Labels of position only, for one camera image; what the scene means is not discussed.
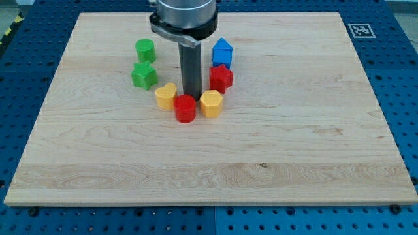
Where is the blue house-shaped block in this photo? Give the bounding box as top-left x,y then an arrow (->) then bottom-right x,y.
212,37 -> 233,69

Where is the white fiducial marker tag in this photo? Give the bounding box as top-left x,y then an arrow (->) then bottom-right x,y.
348,23 -> 376,39

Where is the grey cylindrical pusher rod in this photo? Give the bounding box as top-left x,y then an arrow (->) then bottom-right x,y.
178,44 -> 202,101

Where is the yellow black hazard tape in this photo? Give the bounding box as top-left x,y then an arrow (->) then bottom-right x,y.
1,12 -> 25,47

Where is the yellow pentagon block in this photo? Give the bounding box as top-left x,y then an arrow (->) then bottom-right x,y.
200,90 -> 223,118

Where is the red cylinder block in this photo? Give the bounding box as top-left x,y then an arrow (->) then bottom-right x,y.
174,95 -> 196,123

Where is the green cylinder block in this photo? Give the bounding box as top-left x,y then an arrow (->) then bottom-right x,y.
135,39 -> 156,63

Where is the yellow heart block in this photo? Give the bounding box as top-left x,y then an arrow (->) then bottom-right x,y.
155,82 -> 177,110

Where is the green star block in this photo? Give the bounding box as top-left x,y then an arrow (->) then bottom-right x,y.
131,61 -> 158,90

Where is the wooden board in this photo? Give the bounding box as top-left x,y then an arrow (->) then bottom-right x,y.
5,12 -> 417,207

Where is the red star block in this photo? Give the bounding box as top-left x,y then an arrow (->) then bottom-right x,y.
209,64 -> 234,94

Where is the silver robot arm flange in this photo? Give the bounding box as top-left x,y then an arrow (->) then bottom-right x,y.
148,0 -> 218,48

